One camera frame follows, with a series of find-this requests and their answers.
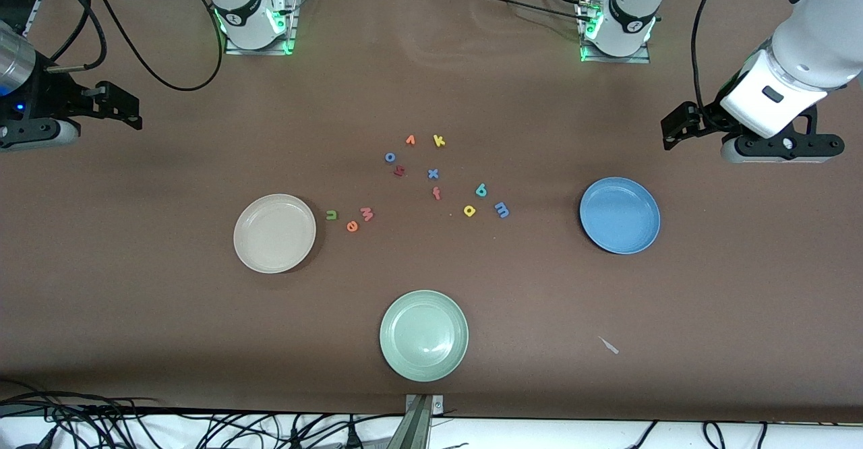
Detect blue round plate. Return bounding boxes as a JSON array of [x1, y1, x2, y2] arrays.
[[579, 177, 661, 255]]

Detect brown table cover sheet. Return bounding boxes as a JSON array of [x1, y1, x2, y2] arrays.
[[0, 0, 863, 424]]

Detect beige round plate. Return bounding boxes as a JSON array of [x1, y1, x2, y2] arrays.
[[233, 193, 317, 274]]

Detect green round plate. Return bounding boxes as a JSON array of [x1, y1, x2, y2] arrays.
[[379, 290, 469, 382]]

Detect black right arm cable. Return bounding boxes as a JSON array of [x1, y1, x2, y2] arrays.
[[40, 0, 109, 76], [88, 0, 225, 92]]

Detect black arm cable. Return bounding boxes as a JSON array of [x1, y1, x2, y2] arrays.
[[40, 0, 109, 76], [88, 0, 225, 92], [691, 0, 732, 116]]

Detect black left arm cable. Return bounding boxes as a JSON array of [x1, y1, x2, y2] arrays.
[[691, 0, 732, 116]]

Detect black cable across table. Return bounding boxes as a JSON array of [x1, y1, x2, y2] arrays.
[[465, 0, 594, 22]]

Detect tangled black cables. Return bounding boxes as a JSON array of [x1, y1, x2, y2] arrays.
[[0, 378, 405, 449]]

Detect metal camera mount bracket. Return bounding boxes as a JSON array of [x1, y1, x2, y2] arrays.
[[388, 394, 444, 449]]

